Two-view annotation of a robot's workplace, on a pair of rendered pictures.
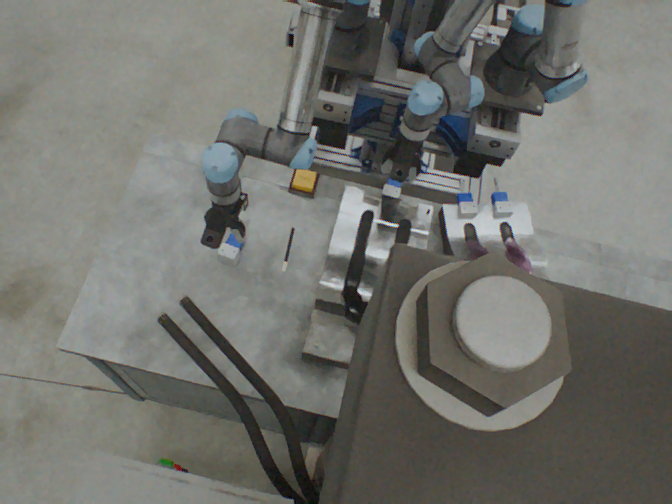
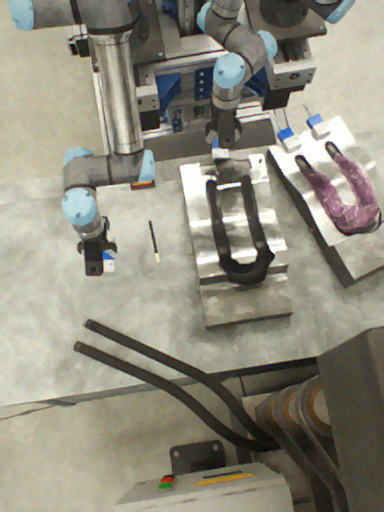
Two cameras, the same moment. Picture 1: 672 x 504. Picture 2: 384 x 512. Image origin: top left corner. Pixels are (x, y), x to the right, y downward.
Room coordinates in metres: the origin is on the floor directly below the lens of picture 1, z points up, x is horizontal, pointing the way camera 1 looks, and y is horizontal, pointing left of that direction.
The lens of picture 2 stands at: (0.15, 0.12, 2.47)
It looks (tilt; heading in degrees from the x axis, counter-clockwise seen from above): 73 degrees down; 350
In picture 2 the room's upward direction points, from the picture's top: 1 degrees counter-clockwise
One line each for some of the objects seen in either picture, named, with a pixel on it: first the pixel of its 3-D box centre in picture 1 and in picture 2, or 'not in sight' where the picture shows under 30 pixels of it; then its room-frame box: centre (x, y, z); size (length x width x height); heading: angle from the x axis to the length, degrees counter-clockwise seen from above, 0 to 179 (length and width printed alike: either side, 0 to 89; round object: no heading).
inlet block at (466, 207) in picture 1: (464, 197); (284, 133); (0.97, -0.34, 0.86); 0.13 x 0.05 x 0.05; 15
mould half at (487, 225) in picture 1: (500, 281); (343, 196); (0.72, -0.47, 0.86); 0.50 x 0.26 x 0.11; 15
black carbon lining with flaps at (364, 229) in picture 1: (378, 265); (239, 226); (0.67, -0.12, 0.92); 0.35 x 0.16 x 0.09; 178
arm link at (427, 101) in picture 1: (424, 105); (229, 76); (0.97, -0.14, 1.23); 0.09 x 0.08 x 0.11; 124
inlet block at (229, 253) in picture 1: (236, 240); (107, 253); (0.69, 0.28, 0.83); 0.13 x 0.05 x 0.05; 170
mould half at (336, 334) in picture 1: (371, 276); (235, 237); (0.65, -0.11, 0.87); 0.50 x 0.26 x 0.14; 178
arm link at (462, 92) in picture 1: (455, 90); (250, 50); (1.03, -0.21, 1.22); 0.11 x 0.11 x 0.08; 34
